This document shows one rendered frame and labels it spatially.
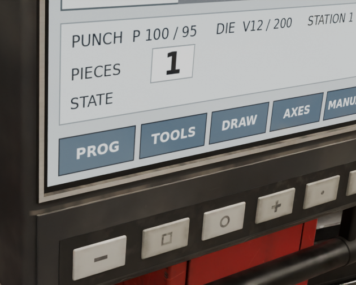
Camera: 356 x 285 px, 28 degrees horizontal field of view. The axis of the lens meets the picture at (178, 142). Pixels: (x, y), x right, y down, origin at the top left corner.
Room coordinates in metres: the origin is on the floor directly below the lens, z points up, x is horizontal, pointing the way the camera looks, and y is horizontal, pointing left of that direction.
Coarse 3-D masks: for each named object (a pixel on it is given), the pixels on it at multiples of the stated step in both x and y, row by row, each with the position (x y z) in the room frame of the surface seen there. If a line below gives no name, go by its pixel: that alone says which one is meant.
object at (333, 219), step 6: (324, 216) 1.21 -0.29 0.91; (330, 216) 1.21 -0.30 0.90; (336, 216) 1.21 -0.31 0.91; (318, 222) 1.18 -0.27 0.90; (324, 222) 1.18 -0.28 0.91; (330, 222) 1.19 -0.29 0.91; (336, 222) 1.19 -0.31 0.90; (318, 228) 1.16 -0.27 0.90; (324, 228) 1.17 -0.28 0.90; (330, 228) 1.18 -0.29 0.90; (336, 228) 1.18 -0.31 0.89; (318, 234) 1.16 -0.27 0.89; (324, 234) 1.17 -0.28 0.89; (330, 234) 1.18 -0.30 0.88; (336, 234) 1.19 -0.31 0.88
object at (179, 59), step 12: (156, 48) 0.40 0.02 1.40; (168, 48) 0.41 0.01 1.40; (180, 48) 0.42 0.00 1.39; (192, 48) 0.42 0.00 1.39; (156, 60) 0.40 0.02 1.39; (168, 60) 0.41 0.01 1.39; (180, 60) 0.42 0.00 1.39; (192, 60) 0.42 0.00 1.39; (156, 72) 0.41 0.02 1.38; (168, 72) 0.41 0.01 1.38; (180, 72) 0.42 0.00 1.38; (192, 72) 0.42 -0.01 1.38
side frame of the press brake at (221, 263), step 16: (304, 224) 0.93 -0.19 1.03; (256, 240) 0.89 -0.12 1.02; (272, 240) 0.90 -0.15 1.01; (288, 240) 0.91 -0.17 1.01; (304, 240) 0.93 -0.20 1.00; (208, 256) 0.85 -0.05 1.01; (224, 256) 0.86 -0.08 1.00; (240, 256) 0.87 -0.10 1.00; (256, 256) 0.89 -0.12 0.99; (272, 256) 0.90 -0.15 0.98; (160, 272) 0.84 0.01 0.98; (176, 272) 0.82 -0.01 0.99; (192, 272) 0.83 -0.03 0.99; (208, 272) 0.85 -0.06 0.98; (224, 272) 0.86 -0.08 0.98
